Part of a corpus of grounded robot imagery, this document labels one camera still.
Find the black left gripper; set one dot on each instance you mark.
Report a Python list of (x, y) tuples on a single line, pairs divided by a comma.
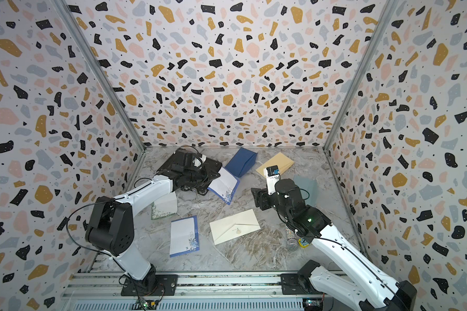
[(207, 177)]

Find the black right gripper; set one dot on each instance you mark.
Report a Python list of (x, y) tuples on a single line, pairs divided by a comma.
[(261, 197)]

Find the yellow kraft envelope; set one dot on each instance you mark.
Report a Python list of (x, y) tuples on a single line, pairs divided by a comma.
[(280, 160)]

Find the white letter paper green border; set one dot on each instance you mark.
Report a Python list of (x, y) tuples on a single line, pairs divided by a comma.
[(164, 206)]

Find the cream envelope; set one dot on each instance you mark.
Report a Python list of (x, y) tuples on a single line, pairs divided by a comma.
[(234, 226)]

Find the white letter paper blue border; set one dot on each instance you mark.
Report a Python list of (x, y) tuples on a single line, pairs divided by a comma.
[(184, 237)]

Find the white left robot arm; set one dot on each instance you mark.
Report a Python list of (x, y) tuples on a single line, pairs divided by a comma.
[(111, 226)]

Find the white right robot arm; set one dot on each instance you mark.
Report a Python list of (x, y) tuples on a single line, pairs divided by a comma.
[(366, 286)]

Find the black hard case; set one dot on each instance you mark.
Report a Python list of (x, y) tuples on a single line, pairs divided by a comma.
[(212, 167)]

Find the glitter filled clear tube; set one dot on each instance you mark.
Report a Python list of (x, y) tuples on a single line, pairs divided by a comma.
[(292, 240)]

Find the yellow round tape measure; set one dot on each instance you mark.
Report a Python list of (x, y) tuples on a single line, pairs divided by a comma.
[(303, 243)]

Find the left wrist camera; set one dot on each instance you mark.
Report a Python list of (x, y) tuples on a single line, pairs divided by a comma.
[(199, 160)]

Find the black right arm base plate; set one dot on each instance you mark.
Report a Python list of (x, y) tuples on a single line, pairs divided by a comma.
[(295, 284)]

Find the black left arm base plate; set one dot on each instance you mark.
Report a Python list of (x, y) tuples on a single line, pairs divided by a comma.
[(155, 284)]

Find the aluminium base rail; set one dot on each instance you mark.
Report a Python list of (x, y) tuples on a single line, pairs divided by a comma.
[(270, 290)]

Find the aluminium left corner post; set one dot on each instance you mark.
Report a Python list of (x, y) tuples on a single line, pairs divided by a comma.
[(67, 18)]

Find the aluminium corner post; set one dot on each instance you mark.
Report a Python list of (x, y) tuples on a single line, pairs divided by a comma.
[(67, 18), (366, 61)]

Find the aluminium right corner post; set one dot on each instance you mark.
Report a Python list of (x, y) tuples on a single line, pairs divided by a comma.
[(366, 61)]

